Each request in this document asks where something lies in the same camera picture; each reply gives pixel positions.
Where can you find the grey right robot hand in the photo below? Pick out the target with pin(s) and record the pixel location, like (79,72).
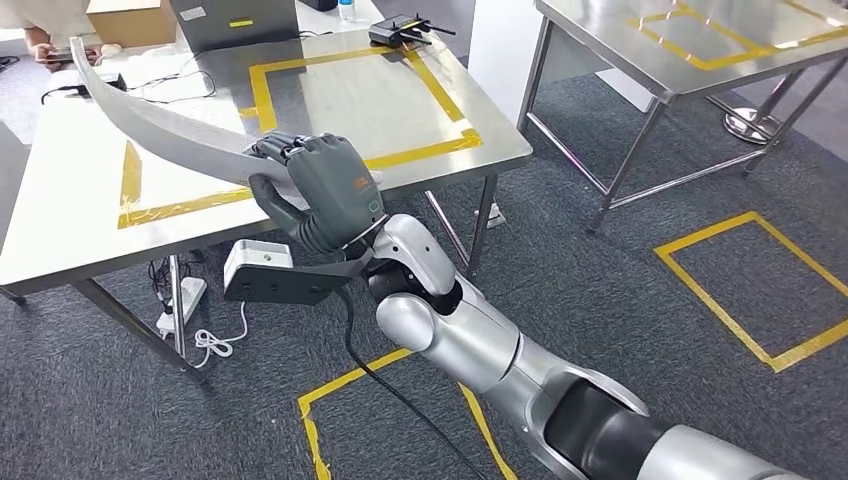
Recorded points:
(338,192)

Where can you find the long curved white plastic part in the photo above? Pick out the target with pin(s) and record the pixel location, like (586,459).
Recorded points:
(166,136)

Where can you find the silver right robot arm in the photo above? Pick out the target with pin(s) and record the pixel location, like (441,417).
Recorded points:
(464,331)

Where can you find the steel workbench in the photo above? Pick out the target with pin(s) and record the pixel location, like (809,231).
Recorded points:
(364,99)
(596,33)

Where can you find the yellow tape square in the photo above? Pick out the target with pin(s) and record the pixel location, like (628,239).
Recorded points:
(715,65)
(265,99)
(130,179)

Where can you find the floor socket box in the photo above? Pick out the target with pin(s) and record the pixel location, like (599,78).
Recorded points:
(493,215)

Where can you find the black device with antennas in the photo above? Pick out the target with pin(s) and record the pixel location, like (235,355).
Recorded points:
(391,32)

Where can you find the white power strip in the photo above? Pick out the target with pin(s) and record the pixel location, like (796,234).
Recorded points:
(189,295)

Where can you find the white table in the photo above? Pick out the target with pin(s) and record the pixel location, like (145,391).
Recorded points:
(371,13)

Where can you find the clear water bottle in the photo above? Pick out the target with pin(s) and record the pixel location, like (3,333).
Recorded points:
(346,10)

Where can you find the black bag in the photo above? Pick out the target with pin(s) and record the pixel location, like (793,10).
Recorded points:
(318,5)

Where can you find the grey laptop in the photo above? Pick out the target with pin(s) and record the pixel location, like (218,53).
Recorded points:
(232,26)

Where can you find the white pillar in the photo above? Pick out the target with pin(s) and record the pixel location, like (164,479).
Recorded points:
(497,53)

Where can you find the black power adapter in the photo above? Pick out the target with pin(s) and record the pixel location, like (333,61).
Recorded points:
(112,81)

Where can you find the brown cardboard box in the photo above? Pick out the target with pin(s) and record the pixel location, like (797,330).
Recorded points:
(132,23)

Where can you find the person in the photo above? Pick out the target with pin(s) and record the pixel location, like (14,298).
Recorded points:
(40,16)

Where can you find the chrome stanchion base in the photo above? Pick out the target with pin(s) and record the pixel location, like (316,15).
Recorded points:
(748,126)

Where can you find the black camera bracket plate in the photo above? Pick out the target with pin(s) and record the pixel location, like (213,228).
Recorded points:
(291,285)

